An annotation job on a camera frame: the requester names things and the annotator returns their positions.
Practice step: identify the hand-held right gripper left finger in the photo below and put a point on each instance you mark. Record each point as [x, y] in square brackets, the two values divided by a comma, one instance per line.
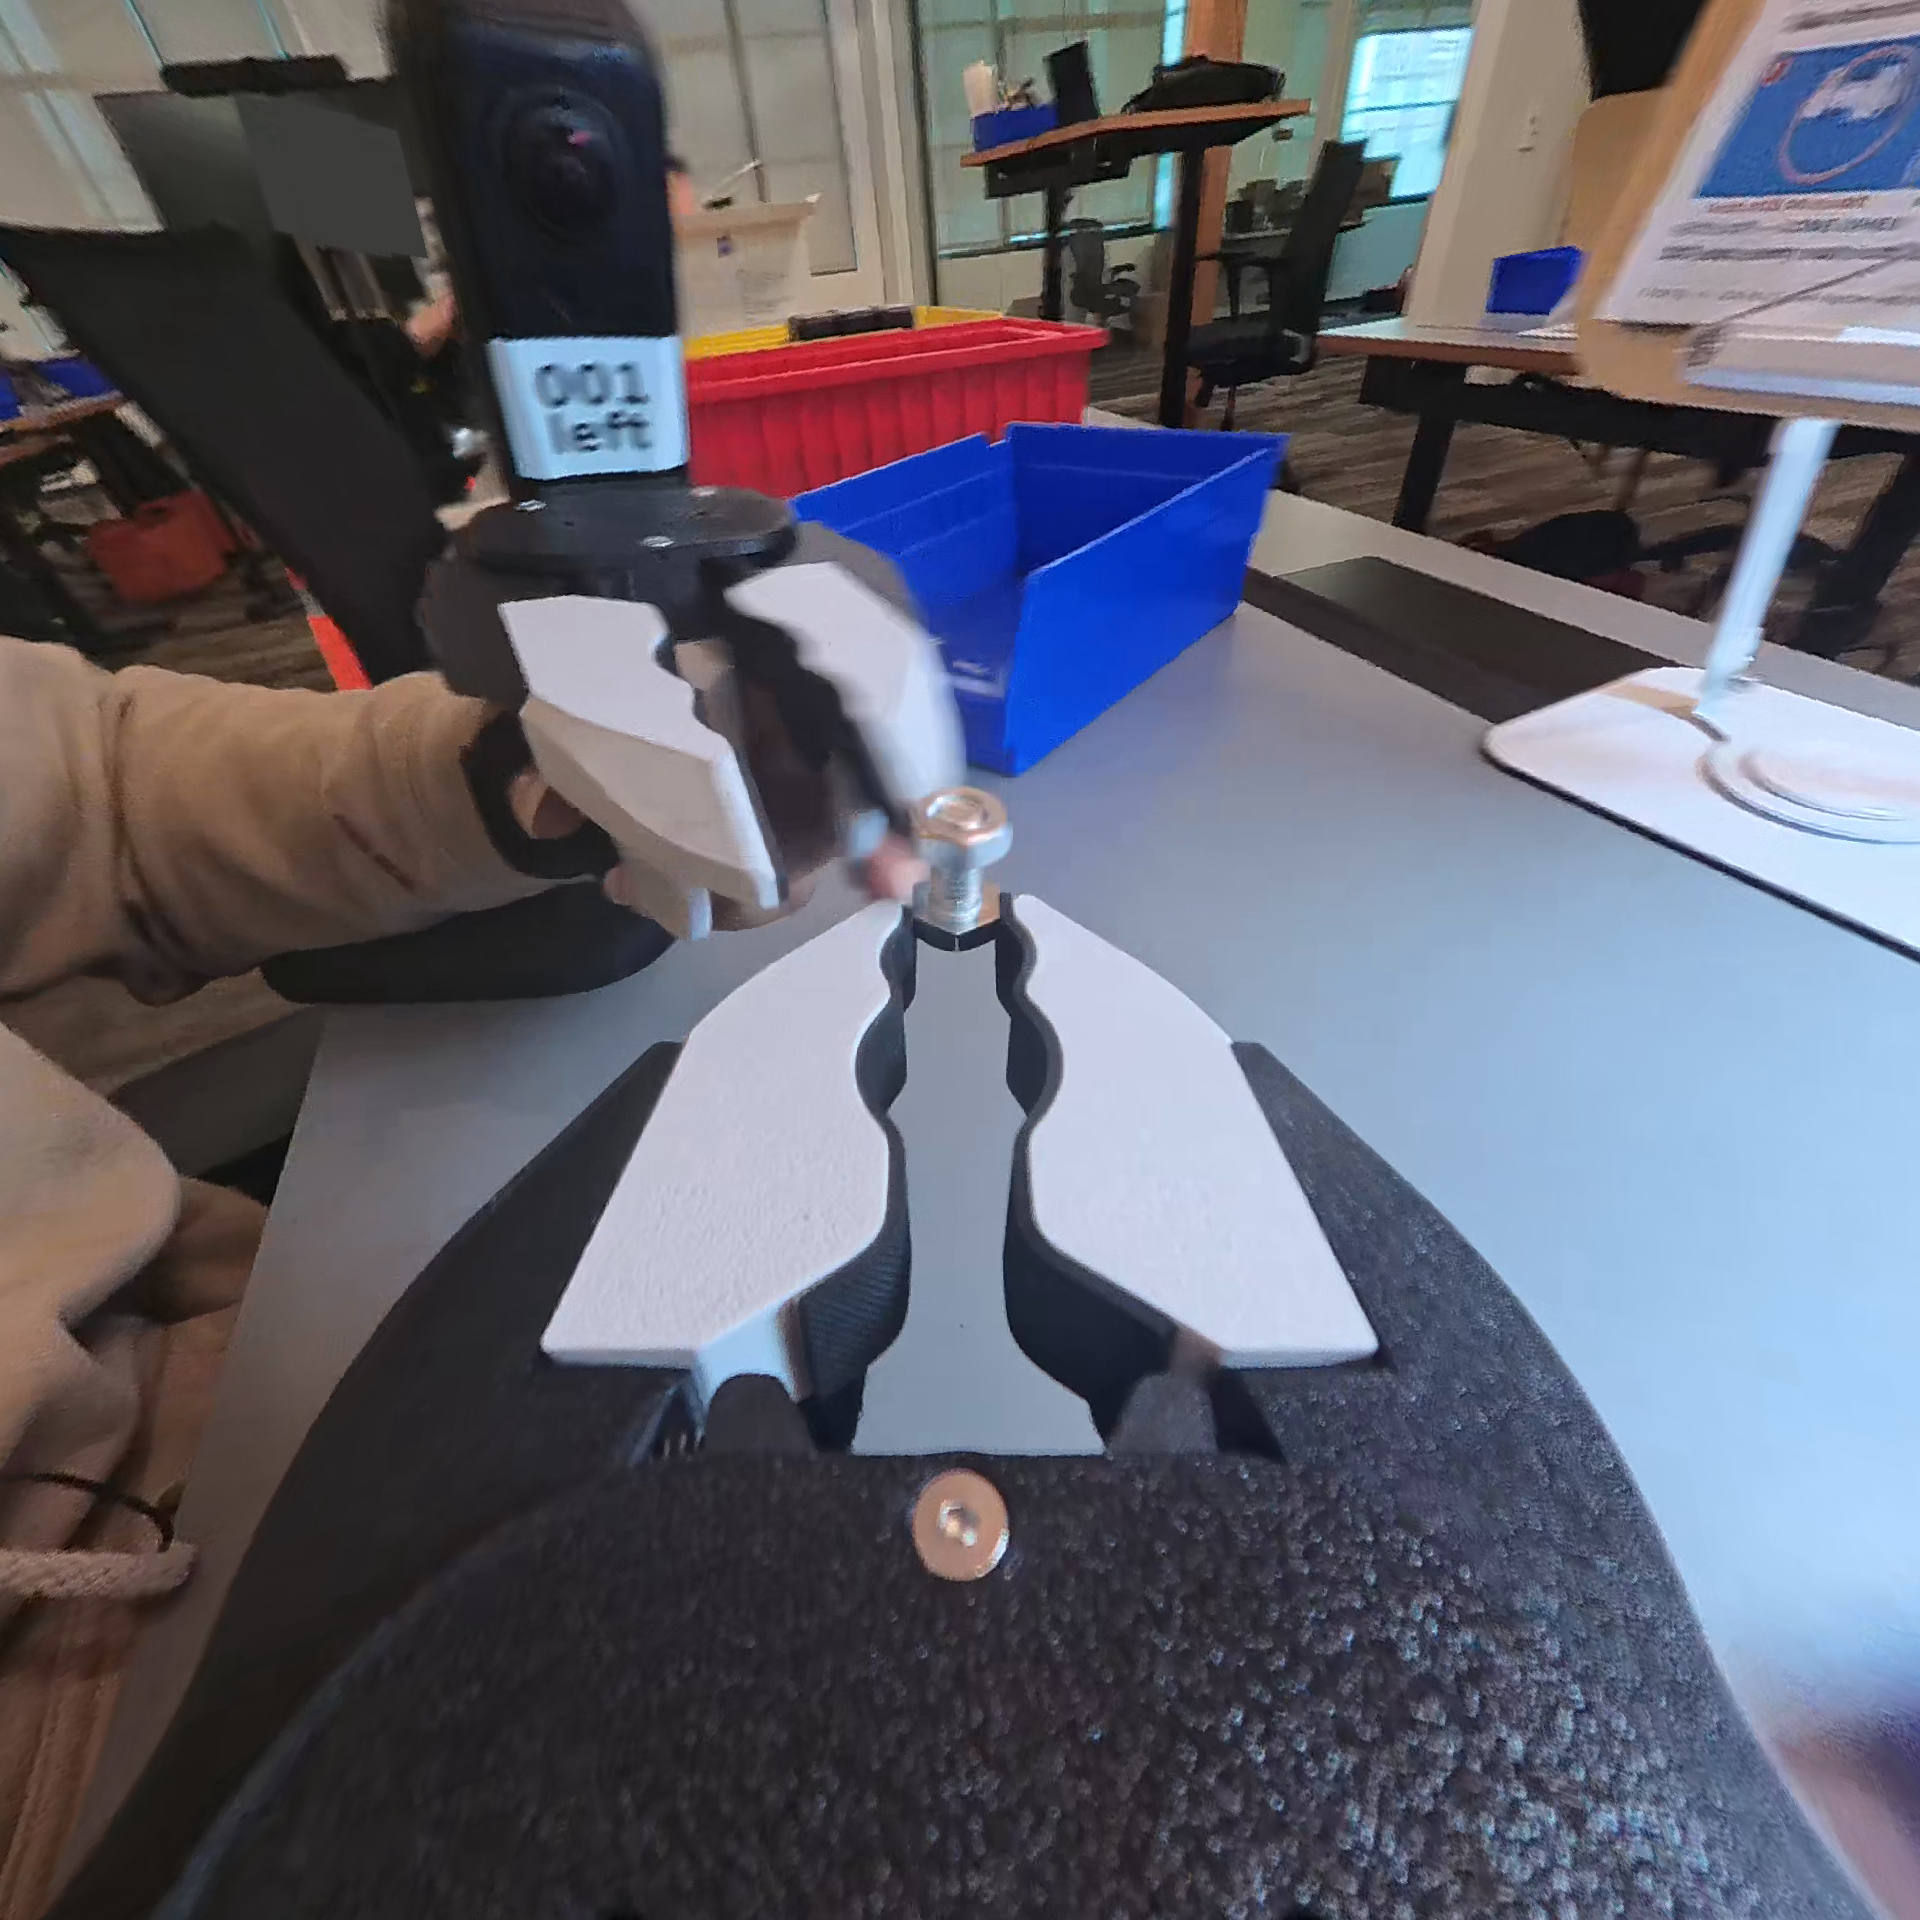
[735, 1188]

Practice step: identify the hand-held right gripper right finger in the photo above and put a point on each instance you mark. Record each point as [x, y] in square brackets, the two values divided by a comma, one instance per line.
[1194, 1188]

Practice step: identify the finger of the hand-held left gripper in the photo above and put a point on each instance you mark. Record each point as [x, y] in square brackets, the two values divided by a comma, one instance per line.
[646, 753]
[885, 677]

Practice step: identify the silver hex bolt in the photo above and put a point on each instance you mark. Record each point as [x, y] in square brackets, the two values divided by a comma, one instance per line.
[961, 849]

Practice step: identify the blue plastic bin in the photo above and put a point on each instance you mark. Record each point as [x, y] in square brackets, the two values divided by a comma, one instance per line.
[1141, 573]

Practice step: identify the white tablet stand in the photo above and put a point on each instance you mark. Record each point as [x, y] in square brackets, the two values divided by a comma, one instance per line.
[1714, 796]

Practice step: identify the person's left forearm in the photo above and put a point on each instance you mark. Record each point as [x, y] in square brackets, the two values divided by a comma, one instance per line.
[241, 810]

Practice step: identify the person's left hand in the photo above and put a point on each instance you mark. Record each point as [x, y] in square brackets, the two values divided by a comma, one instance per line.
[548, 819]

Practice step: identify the red plastic bin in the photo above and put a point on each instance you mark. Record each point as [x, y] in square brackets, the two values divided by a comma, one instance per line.
[904, 408]

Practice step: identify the yellow plastic bin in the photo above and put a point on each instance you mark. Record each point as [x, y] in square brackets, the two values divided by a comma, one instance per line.
[781, 338]

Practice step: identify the black chair armrest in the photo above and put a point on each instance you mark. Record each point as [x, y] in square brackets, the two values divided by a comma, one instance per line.
[453, 952]

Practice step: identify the black computer monitor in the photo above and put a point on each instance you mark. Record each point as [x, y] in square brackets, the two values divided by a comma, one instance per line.
[241, 164]

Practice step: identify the small blue bin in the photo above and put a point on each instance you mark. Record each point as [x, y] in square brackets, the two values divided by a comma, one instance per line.
[1537, 281]
[1014, 129]

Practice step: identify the red bag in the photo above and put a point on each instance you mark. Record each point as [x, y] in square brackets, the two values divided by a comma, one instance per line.
[165, 548]

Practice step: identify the wooden standing desk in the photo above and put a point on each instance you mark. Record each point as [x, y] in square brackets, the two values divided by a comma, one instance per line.
[1125, 137]

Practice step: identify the person's beige hoodie torso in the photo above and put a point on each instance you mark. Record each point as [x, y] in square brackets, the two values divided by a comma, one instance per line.
[93, 1292]

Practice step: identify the white instruction sheet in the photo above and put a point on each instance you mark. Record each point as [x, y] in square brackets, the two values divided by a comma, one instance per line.
[1801, 151]

